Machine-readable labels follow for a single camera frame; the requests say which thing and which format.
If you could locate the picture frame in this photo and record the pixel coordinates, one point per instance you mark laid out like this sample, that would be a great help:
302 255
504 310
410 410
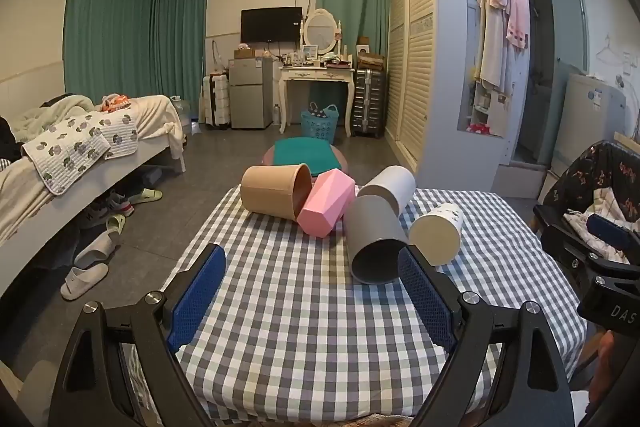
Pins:
310 52

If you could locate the white dressing table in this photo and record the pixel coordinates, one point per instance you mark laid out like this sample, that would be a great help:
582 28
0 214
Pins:
315 74

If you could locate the dark grey cup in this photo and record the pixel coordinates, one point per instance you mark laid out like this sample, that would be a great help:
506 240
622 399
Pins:
372 227

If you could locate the grey checked tablecloth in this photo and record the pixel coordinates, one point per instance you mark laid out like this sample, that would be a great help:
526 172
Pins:
310 337

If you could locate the brown cup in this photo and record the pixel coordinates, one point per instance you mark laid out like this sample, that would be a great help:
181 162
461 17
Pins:
270 192

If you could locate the yellow green slipper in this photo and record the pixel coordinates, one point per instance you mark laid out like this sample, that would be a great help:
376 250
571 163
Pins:
147 196
116 224

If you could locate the small grey fridge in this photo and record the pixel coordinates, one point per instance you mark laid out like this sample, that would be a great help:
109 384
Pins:
250 94

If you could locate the white washing machine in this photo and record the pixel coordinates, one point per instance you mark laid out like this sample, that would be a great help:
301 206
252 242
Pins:
587 122

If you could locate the pink hanging towel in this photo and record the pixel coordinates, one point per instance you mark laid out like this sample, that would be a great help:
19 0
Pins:
517 19

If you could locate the pink faceted cup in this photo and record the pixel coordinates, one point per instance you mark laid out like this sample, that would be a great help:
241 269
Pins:
325 207

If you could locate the white bed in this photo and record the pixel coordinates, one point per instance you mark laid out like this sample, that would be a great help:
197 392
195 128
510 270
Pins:
150 157

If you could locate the orange packet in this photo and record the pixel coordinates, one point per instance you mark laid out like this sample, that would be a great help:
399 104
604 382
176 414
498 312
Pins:
115 103

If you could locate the cardboard box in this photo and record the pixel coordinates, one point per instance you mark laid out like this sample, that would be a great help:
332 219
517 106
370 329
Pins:
370 60

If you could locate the clear water jug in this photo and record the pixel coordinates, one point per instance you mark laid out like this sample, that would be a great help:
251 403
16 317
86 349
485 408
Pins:
182 112

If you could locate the white hanging robe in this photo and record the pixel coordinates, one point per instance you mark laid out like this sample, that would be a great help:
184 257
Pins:
490 37

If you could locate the chair with patterned cloth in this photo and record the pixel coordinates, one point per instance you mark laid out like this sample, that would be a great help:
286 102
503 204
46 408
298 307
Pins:
595 177

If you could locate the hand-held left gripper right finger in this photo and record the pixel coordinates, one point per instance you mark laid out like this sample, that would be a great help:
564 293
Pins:
427 302

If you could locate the blue laundry basket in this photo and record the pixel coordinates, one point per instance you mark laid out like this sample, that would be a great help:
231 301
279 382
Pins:
320 127

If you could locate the black television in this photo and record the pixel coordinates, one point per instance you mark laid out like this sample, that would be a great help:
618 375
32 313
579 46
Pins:
271 25

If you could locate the white suitcase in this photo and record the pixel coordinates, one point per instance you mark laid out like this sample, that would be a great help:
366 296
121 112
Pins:
215 102

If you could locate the person's right forearm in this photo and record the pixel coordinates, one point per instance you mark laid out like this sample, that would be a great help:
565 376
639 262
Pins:
606 367

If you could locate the dark ribbed suitcase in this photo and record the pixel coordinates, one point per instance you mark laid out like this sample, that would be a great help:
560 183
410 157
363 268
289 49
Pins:
367 104

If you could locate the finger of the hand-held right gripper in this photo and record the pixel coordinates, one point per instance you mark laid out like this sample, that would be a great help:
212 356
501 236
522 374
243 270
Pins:
610 231
570 252

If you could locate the flower patterned quilt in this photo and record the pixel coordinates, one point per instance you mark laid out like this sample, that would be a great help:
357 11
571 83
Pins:
75 147

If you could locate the green seat cushion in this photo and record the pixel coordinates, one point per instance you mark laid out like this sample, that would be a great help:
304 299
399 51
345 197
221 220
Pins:
305 154

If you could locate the round stool green cushion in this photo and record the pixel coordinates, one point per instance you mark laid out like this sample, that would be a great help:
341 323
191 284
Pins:
267 154

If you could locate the oval white mirror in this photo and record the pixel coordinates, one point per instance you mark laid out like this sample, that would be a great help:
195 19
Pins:
320 29

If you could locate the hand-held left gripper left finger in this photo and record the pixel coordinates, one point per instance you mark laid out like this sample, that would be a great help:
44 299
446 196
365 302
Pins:
197 297

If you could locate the cream white cup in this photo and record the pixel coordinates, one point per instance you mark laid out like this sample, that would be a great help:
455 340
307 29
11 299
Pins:
435 234

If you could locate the white sneakers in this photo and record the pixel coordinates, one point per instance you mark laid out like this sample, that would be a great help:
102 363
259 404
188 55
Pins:
112 207

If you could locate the cream slatted wardrobe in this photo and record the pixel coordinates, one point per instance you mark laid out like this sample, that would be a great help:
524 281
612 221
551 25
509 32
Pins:
410 57

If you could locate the white slipper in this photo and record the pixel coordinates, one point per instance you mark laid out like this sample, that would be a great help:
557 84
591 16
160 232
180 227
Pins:
82 282
97 249

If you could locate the cream blanket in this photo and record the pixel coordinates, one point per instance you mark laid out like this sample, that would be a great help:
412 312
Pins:
155 117

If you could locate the light grey cup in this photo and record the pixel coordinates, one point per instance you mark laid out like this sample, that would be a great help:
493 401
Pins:
395 186

